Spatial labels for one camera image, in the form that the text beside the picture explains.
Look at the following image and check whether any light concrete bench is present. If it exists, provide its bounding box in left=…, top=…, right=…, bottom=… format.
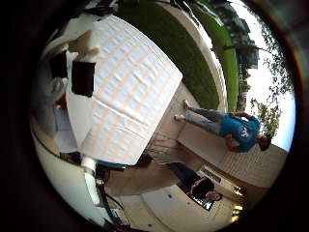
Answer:
left=177, top=123, right=235, bottom=166

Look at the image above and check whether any white striped tablecloth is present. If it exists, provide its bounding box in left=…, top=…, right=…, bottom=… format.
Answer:
left=66, top=14, right=183, bottom=167

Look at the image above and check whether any person in blue shirt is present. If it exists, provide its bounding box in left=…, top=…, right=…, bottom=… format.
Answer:
left=173, top=99, right=272, bottom=154

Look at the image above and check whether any seated person in black clothes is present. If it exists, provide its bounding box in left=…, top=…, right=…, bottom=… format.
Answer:
left=168, top=161, right=224, bottom=211

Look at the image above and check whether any black cable bundle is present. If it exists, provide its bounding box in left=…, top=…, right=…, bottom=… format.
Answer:
left=168, top=0, right=197, bottom=20

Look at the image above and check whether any teal cable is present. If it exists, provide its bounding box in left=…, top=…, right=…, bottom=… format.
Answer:
left=96, top=159, right=129, bottom=226

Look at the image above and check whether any white fabric container box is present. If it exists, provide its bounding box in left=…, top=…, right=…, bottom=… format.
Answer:
left=35, top=96, right=81, bottom=155

